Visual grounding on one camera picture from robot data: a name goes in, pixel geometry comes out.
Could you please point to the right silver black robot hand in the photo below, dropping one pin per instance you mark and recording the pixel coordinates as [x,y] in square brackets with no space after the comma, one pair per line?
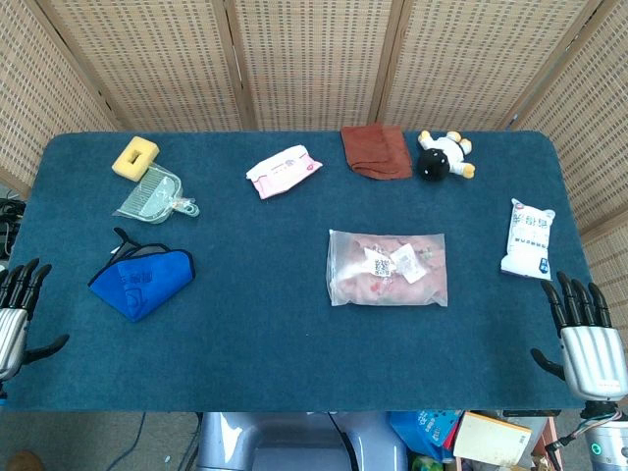
[591,355]

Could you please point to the brown shoe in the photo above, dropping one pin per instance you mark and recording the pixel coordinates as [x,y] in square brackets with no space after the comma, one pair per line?
[24,461]

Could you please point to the black white plush toy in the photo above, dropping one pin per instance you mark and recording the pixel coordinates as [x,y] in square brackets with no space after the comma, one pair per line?
[434,164]

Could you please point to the pink wet wipes pack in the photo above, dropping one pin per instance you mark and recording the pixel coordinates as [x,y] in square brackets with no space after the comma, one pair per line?
[284,169]

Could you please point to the woven bamboo folding screen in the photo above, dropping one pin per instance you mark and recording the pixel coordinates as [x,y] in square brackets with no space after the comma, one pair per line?
[314,59]

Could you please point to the blue folded cloth black trim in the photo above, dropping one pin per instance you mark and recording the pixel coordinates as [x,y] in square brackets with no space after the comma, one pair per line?
[142,284]

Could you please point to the yellow sponge block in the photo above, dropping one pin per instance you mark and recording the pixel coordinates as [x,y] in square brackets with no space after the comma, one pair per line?
[125,167]

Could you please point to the dark blue table carpet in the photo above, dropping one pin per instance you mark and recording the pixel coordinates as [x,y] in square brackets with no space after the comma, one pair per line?
[275,343]

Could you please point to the transparent plastic bag pink contents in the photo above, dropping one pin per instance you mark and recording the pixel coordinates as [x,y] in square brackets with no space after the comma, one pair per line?
[363,289]

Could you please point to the grey robot torso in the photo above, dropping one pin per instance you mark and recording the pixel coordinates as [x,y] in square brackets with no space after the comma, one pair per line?
[289,441]

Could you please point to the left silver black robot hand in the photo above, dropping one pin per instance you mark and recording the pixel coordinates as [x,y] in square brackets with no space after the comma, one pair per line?
[12,324]

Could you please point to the green transparent dustpan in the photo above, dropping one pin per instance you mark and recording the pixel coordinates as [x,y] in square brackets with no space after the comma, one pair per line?
[152,198]

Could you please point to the brown folded cloth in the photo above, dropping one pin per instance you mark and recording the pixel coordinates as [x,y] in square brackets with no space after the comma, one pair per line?
[375,149]

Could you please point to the white blue snack packet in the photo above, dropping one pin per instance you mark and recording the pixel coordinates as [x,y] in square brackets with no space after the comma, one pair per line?
[527,245]

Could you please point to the pale yellow book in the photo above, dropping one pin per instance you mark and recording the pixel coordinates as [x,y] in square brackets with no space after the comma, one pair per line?
[490,439]

